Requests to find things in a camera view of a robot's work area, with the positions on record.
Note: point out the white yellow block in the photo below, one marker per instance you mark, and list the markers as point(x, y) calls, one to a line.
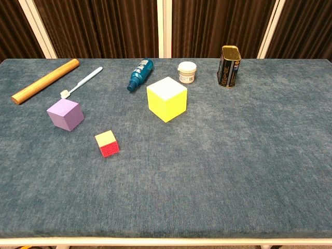
point(167, 103)

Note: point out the small red and yellow cube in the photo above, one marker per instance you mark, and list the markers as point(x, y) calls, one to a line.
point(107, 145)

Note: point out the purple cube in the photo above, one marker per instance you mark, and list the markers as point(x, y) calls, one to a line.
point(64, 115)

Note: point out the white round jar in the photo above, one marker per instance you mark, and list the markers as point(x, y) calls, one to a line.
point(187, 74)

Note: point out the blue spray bottle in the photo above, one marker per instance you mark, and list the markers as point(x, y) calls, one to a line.
point(140, 74)

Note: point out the blue tablecloth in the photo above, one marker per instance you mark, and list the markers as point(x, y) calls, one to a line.
point(207, 168)

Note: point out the black and gold tin can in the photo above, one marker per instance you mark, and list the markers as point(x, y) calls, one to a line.
point(229, 70)

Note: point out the dark pleated divider panel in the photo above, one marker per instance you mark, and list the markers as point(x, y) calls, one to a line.
point(98, 26)
point(13, 26)
point(306, 26)
point(220, 23)

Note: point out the wooden rolling pin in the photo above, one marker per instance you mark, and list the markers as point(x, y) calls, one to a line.
point(44, 81)

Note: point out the white table frame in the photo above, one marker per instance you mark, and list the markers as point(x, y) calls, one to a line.
point(166, 241)

